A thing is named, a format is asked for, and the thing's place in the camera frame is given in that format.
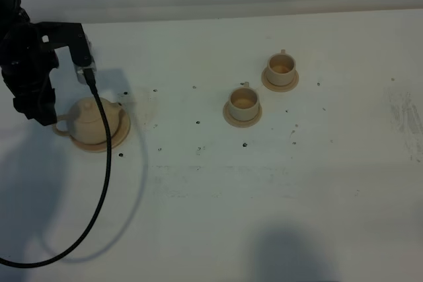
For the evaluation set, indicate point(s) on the beige teacup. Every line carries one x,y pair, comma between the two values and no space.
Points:
244,103
281,68

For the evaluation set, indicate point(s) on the beige teapot saucer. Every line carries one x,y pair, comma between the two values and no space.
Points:
117,139

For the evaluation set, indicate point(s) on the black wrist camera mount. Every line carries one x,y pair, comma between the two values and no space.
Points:
55,35

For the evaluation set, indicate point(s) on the far beige cup saucer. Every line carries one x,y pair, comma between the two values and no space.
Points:
277,88

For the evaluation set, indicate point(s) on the beige clay teapot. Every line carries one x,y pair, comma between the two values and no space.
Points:
84,122

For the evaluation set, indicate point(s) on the far beige teacup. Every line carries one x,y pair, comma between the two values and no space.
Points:
281,68

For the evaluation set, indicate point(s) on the near beige cup saucer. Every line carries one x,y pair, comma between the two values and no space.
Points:
237,123

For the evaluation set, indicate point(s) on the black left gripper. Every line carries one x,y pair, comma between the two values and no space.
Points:
25,69

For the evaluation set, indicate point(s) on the beige cup saucer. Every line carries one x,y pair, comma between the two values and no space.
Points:
237,123
277,88

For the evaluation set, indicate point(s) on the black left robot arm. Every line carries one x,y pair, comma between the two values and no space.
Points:
11,14

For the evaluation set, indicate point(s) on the near beige teacup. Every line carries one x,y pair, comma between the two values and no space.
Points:
244,103

